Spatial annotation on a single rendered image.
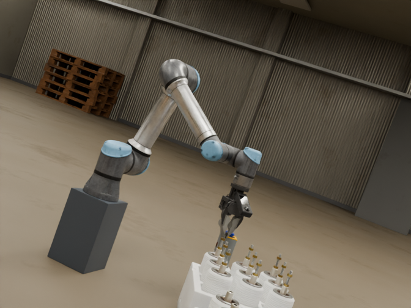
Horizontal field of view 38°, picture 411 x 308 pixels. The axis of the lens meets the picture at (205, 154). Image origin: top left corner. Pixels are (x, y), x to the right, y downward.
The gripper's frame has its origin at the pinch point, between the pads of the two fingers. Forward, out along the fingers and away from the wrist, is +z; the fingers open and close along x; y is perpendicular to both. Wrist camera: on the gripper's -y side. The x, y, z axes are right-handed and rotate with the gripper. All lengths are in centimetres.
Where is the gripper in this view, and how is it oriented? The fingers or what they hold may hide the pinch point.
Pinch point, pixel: (225, 234)
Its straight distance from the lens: 238.8
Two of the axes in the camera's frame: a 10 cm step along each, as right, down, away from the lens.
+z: -3.4, 9.4, 0.6
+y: -3.7, -1.9, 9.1
